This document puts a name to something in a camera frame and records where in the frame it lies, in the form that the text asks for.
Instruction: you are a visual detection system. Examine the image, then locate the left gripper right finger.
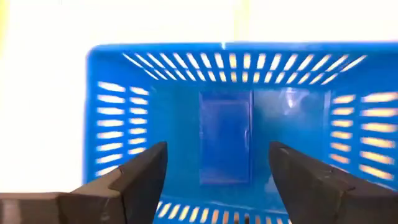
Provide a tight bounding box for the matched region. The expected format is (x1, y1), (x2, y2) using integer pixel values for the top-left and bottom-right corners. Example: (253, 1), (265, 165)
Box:
(269, 141), (398, 224)

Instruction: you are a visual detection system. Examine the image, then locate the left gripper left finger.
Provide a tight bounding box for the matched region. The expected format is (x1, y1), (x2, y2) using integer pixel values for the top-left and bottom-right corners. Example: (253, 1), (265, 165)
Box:
(0, 141), (169, 224)

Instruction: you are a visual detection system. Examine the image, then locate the blue box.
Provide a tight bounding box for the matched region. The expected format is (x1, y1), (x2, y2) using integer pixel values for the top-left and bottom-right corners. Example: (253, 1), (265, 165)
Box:
(198, 90), (253, 187)

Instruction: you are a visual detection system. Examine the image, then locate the blue plastic basket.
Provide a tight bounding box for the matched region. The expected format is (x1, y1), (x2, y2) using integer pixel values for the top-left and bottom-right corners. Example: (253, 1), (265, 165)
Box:
(82, 41), (398, 224)

